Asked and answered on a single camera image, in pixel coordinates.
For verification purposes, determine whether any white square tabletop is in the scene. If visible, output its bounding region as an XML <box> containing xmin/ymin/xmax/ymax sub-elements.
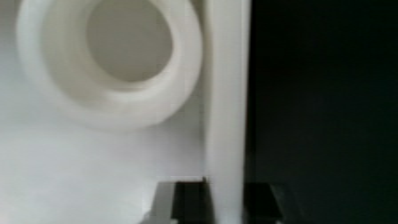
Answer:
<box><xmin>0</xmin><ymin>0</ymin><xmax>251</xmax><ymax>224</ymax></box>

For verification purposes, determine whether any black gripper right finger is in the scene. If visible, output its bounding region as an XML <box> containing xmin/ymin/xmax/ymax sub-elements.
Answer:
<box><xmin>244</xmin><ymin>183</ymin><xmax>283</xmax><ymax>224</ymax></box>

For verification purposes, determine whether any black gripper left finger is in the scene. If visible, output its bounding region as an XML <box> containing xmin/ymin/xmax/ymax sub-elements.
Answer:
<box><xmin>139</xmin><ymin>181</ymin><xmax>214</xmax><ymax>224</ymax></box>

